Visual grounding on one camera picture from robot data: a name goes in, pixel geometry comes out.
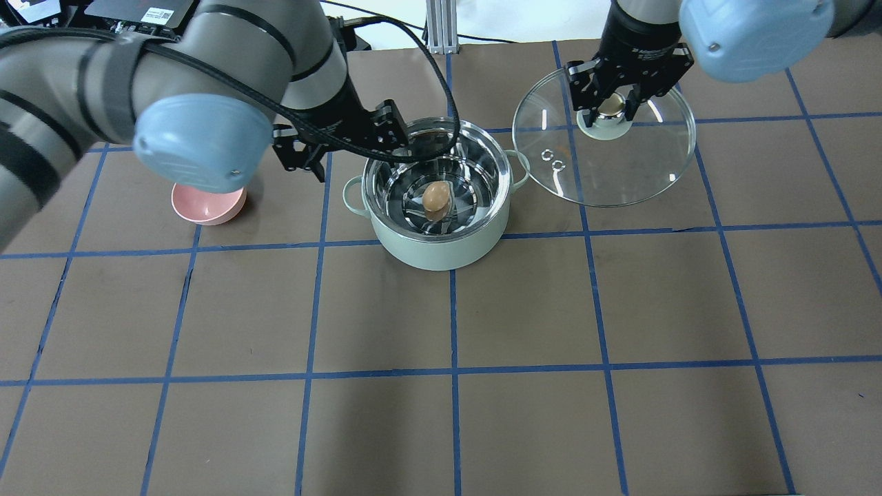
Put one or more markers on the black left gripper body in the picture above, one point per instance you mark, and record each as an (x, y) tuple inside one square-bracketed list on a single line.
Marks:
[(335, 118)]

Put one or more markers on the pink bowl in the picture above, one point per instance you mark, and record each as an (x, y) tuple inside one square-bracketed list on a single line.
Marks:
[(206, 209)]

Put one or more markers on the beige egg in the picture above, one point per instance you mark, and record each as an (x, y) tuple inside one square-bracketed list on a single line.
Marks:
[(436, 197)]

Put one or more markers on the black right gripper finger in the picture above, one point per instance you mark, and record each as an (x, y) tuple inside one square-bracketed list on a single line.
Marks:
[(634, 99), (588, 116)]

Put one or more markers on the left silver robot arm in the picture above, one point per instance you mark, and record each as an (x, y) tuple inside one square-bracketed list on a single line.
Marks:
[(198, 111)]

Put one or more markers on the aluminium frame post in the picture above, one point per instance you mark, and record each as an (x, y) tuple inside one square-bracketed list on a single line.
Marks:
[(441, 27)]

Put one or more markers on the glass pot lid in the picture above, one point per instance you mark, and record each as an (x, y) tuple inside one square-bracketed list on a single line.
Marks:
[(614, 164)]

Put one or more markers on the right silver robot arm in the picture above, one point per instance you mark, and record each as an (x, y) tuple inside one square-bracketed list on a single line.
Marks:
[(739, 41)]

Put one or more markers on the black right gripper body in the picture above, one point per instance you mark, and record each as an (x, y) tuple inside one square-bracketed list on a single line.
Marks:
[(635, 40)]

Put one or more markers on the pale green electric pot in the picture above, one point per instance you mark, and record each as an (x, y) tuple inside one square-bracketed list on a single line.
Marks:
[(445, 213)]

